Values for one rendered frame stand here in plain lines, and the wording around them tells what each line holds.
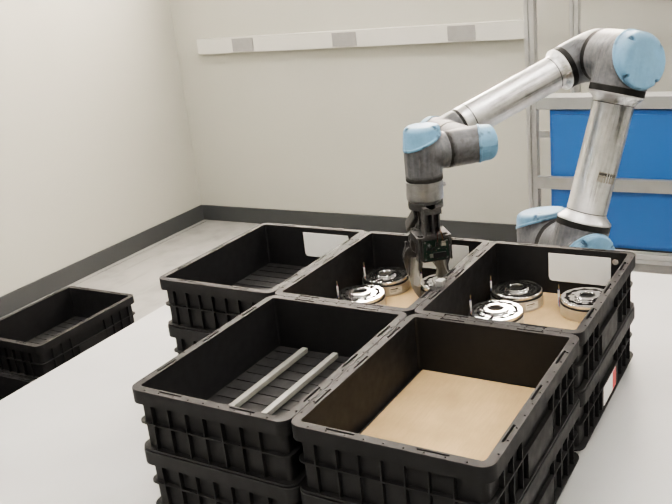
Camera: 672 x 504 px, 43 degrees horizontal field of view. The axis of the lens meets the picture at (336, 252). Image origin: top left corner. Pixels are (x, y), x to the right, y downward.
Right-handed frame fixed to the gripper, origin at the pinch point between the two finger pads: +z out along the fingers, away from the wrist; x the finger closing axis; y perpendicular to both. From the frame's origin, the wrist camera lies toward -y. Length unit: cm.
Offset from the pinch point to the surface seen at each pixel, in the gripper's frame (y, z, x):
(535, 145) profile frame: -159, 11, 88
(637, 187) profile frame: -132, 26, 118
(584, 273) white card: 12.4, -3.1, 29.2
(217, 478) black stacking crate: 50, 5, -47
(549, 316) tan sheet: 18.9, 2.0, 18.9
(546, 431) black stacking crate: 61, 0, 1
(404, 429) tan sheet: 50, 2, -18
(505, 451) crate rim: 75, -8, -11
